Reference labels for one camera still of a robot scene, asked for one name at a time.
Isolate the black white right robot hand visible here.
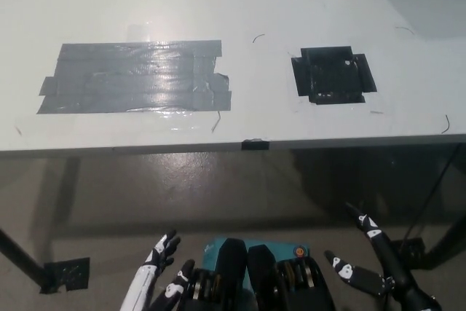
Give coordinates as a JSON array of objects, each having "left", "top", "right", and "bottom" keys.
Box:
[{"left": 323, "top": 201, "right": 443, "bottom": 311}]

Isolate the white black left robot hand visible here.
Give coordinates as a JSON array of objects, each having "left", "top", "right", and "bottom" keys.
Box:
[{"left": 119, "top": 229, "right": 197, "bottom": 311}]

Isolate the black teal robot torso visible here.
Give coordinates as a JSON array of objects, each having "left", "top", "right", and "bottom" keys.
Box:
[{"left": 181, "top": 237, "right": 336, "bottom": 311}]

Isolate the black table leg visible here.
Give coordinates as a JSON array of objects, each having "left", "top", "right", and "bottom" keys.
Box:
[
  {"left": 0, "top": 229, "right": 48, "bottom": 286},
  {"left": 424, "top": 212, "right": 466, "bottom": 272}
]

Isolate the long clear tape strip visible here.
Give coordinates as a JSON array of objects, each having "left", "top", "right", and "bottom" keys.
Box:
[{"left": 13, "top": 107, "right": 221, "bottom": 135}]

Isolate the small black edge tape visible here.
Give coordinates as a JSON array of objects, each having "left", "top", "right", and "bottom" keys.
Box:
[{"left": 241, "top": 138, "right": 271, "bottom": 151}]

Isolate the black tape square patch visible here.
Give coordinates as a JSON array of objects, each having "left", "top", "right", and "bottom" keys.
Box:
[{"left": 290, "top": 45, "right": 379, "bottom": 105}]

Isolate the grey duct tape patch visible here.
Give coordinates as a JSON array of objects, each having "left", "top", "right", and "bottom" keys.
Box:
[{"left": 36, "top": 39, "right": 233, "bottom": 115}]

